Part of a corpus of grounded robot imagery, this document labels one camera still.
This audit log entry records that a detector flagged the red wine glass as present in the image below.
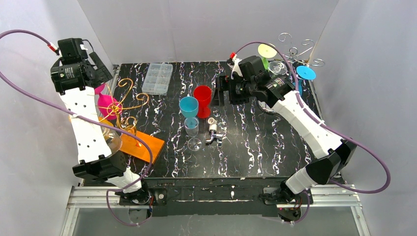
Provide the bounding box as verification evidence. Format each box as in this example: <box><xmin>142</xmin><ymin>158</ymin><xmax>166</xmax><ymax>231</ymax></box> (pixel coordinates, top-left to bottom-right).
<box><xmin>193</xmin><ymin>86</ymin><xmax>212</xmax><ymax>118</ymax></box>

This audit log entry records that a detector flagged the pink wine glass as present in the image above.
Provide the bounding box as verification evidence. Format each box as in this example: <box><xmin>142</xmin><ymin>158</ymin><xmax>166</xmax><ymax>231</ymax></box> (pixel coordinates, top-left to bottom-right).
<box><xmin>94</xmin><ymin>84</ymin><xmax>122</xmax><ymax>120</ymax></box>

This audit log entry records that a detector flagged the light blue wine glass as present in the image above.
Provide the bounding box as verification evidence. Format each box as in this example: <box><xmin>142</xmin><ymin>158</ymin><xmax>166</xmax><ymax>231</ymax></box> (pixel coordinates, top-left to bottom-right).
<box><xmin>179</xmin><ymin>96</ymin><xmax>199</xmax><ymax>129</ymax></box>

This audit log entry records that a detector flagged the clear wine glass gold rack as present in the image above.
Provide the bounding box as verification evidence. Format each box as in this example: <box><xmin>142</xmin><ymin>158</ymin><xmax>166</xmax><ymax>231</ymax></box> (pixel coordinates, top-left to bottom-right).
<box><xmin>184</xmin><ymin>117</ymin><xmax>202</xmax><ymax>151</ymax></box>

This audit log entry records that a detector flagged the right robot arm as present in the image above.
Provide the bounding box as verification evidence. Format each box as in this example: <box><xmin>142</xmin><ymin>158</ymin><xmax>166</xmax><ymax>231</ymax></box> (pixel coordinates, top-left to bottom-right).
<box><xmin>211</xmin><ymin>53</ymin><xmax>357</xmax><ymax>202</ymax></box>

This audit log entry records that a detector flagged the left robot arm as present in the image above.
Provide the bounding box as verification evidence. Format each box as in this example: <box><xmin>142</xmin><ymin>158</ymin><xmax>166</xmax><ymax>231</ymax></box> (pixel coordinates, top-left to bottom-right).
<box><xmin>51</xmin><ymin>38</ymin><xmax>147</xmax><ymax>200</ymax></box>

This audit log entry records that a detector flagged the orange yellow wine glass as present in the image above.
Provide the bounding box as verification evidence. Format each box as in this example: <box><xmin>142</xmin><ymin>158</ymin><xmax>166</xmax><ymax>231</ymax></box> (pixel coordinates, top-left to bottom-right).
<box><xmin>68</xmin><ymin>115</ymin><xmax>113</xmax><ymax>132</ymax></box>

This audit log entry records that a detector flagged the green wine glass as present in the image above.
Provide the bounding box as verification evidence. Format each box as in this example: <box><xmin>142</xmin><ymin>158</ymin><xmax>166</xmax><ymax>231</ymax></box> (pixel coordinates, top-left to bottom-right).
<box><xmin>258</xmin><ymin>44</ymin><xmax>277</xmax><ymax>69</ymax></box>

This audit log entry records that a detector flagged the blue wine glass silver rack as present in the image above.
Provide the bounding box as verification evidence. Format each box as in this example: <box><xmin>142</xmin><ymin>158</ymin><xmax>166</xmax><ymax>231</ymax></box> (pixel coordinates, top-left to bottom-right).
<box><xmin>292</xmin><ymin>65</ymin><xmax>316</xmax><ymax>96</ymax></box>

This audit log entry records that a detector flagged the orange wooden rack base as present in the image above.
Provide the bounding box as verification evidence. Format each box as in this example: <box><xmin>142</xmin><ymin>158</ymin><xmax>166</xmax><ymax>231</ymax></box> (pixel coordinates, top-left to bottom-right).
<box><xmin>120</xmin><ymin>131</ymin><xmax>165</xmax><ymax>164</ymax></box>

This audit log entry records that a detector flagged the clear plastic screw box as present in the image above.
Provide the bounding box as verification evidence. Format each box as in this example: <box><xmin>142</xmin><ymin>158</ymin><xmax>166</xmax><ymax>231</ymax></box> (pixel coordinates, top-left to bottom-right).
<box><xmin>142</xmin><ymin>63</ymin><xmax>173</xmax><ymax>96</ymax></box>

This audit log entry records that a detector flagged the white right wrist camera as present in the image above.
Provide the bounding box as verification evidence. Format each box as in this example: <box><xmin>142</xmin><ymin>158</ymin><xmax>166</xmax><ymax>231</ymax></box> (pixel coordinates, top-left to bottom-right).
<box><xmin>226</xmin><ymin>52</ymin><xmax>242</xmax><ymax>79</ymax></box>

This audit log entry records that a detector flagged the gold wire glass rack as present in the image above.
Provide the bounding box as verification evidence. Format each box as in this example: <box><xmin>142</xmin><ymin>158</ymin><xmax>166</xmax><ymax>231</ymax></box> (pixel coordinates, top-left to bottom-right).
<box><xmin>97</xmin><ymin>78</ymin><xmax>150</xmax><ymax>149</ymax></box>

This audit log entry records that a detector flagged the silver wire glass rack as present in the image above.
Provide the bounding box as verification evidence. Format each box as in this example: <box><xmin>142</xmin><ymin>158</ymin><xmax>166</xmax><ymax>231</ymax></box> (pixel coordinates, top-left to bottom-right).
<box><xmin>275</xmin><ymin>32</ymin><xmax>325</xmax><ymax>74</ymax></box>

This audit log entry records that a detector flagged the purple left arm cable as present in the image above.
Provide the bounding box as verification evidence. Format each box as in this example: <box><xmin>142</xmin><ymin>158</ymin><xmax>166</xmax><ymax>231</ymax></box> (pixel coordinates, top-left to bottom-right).
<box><xmin>0</xmin><ymin>29</ymin><xmax>154</xmax><ymax>227</ymax></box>

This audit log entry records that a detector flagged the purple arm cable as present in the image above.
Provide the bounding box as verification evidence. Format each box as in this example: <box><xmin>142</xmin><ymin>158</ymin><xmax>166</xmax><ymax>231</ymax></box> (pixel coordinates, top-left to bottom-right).
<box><xmin>235</xmin><ymin>41</ymin><xmax>391</xmax><ymax>224</ymax></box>
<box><xmin>0</xmin><ymin>29</ymin><xmax>154</xmax><ymax>227</ymax></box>

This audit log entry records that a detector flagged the aluminium front rail frame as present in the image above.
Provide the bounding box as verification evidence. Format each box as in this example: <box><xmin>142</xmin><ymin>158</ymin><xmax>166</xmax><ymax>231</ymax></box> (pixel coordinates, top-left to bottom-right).
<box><xmin>61</xmin><ymin>177</ymin><xmax>370</xmax><ymax>236</ymax></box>

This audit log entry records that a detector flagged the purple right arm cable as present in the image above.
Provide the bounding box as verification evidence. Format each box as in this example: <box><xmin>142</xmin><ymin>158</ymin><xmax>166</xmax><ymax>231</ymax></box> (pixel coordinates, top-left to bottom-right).
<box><xmin>235</xmin><ymin>41</ymin><xmax>391</xmax><ymax>224</ymax></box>

